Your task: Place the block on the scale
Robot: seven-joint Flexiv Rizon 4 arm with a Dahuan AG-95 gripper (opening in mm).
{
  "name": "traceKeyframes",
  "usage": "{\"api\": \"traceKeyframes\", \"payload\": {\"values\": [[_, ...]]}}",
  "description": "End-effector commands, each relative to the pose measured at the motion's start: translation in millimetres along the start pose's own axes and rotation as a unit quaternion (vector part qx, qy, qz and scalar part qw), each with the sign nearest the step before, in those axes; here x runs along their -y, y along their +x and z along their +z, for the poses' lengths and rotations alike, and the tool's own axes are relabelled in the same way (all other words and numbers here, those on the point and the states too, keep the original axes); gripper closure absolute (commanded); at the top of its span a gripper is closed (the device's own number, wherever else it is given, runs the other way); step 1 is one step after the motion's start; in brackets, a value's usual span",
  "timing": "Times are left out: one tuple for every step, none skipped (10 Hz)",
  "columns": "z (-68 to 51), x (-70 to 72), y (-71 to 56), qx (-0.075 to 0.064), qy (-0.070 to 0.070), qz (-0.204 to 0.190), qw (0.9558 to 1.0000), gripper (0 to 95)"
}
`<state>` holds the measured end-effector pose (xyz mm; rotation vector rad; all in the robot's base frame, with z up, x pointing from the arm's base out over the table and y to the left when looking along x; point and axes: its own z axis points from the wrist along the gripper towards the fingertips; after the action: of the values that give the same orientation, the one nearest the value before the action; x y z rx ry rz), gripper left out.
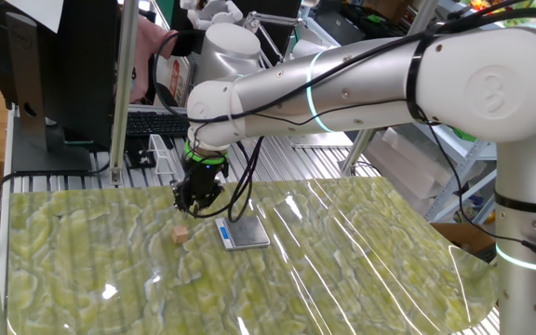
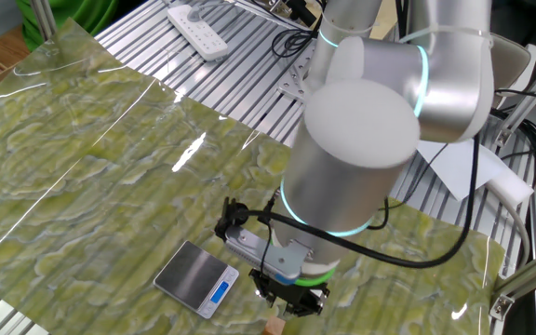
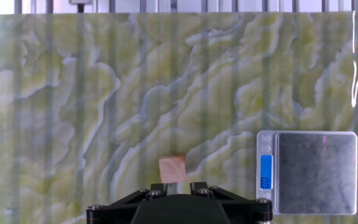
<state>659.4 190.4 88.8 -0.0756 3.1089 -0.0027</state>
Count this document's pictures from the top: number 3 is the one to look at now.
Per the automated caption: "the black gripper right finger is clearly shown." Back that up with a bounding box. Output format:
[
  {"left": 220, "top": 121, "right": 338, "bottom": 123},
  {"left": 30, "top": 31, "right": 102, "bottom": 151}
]
[{"left": 190, "top": 181, "right": 274, "bottom": 224}]

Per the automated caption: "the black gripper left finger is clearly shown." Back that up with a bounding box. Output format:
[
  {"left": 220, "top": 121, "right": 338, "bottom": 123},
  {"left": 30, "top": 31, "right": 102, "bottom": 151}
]
[{"left": 85, "top": 182, "right": 168, "bottom": 224}]

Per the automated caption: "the small wooden block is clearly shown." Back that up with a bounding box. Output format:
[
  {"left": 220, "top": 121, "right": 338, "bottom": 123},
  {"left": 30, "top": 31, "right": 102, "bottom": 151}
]
[{"left": 158, "top": 154, "right": 188, "bottom": 184}]

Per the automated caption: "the silver digital pocket scale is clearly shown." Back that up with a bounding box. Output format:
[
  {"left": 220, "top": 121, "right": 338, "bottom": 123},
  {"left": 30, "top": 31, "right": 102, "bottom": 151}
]
[{"left": 255, "top": 130, "right": 358, "bottom": 216}]

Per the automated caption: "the green marble pattern mat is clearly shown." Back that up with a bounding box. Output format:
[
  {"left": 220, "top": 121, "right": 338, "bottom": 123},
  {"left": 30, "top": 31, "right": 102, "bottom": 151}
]
[{"left": 0, "top": 11, "right": 358, "bottom": 224}]

